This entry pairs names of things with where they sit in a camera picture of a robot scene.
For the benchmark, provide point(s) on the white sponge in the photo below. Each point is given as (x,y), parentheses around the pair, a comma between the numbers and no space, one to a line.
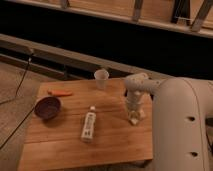
(135,120)

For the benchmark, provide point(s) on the wooden shelf rail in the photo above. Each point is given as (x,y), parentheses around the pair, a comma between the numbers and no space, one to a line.
(193,17)

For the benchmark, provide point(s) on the orange carrot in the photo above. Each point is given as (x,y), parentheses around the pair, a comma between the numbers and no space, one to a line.
(59,93)

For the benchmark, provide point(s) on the white tube bottle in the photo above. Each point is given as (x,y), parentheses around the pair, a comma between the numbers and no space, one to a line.
(89,123)

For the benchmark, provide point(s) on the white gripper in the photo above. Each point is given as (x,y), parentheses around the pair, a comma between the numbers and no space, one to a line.
(133,103)

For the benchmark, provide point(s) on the white plastic cup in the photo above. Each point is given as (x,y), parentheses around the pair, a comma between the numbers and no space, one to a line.
(101,76)

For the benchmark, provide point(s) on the dark purple bowl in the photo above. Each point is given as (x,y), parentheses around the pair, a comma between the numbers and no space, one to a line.
(47,108)

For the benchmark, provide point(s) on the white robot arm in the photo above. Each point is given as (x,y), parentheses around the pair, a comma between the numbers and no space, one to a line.
(180,107)

